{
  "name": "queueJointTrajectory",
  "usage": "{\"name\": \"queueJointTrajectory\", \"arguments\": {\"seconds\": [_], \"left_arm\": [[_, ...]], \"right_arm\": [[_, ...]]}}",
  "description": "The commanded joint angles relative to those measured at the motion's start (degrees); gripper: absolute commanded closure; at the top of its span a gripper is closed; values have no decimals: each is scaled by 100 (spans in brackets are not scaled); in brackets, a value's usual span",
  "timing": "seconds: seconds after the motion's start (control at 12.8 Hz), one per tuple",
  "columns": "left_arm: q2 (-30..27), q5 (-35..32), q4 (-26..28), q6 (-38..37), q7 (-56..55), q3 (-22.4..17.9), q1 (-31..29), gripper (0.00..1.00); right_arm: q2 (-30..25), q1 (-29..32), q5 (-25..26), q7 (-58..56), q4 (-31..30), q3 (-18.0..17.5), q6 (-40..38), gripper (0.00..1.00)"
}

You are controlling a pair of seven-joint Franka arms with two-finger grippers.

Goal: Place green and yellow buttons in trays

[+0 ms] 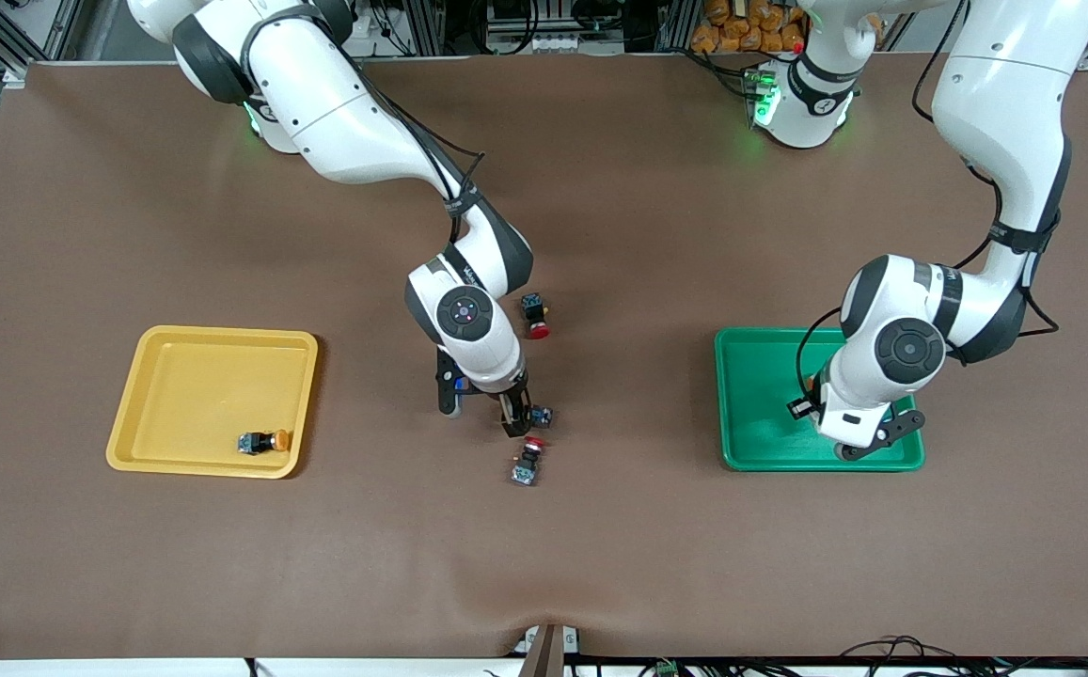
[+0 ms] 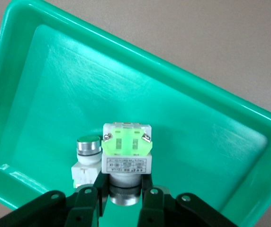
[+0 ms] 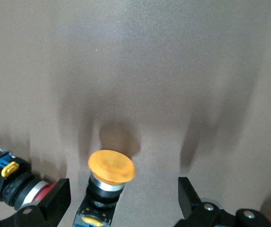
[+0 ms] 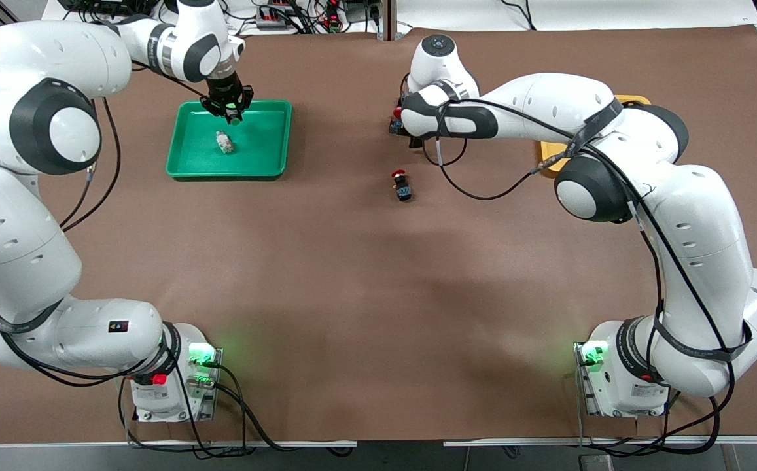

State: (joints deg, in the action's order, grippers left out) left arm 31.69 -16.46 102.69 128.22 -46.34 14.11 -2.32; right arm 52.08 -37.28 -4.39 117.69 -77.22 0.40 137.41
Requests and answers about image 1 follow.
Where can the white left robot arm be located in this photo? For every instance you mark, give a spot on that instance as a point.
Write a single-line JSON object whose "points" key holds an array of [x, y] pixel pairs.
{"points": [[1004, 94]]}

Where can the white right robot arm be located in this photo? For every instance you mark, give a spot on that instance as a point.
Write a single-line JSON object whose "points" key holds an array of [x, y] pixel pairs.
{"points": [[337, 103]]}

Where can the red cap push button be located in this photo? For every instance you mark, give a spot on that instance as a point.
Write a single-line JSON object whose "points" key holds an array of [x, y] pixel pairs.
{"points": [[532, 307], [527, 463]]}

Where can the green plastic tray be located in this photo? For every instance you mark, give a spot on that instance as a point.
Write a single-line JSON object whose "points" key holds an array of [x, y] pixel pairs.
{"points": [[760, 423]]}

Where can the brown table cover mat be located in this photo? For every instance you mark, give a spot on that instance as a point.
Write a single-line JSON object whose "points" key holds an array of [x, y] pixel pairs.
{"points": [[544, 564]]}

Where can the yellow plastic tray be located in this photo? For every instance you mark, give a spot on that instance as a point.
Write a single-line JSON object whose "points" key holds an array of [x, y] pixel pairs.
{"points": [[205, 395]]}

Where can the small green connector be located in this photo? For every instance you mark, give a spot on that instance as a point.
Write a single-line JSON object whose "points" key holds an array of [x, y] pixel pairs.
{"points": [[665, 669]]}

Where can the white terminal strip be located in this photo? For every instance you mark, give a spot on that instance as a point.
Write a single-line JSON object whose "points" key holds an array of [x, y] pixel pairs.
{"points": [[544, 42]]}

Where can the white power strip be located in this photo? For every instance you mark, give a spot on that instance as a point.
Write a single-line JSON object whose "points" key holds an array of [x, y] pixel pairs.
{"points": [[365, 33]]}

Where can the orange knobbly objects pile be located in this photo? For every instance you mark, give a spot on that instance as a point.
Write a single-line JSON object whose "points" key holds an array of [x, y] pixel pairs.
{"points": [[741, 33]]}

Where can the metal table clamp bracket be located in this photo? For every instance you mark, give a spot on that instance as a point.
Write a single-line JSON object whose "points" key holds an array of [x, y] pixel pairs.
{"points": [[548, 653]]}

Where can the aluminium frame post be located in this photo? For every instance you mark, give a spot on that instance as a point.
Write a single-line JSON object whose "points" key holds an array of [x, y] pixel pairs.
{"points": [[423, 28], [675, 23]]}

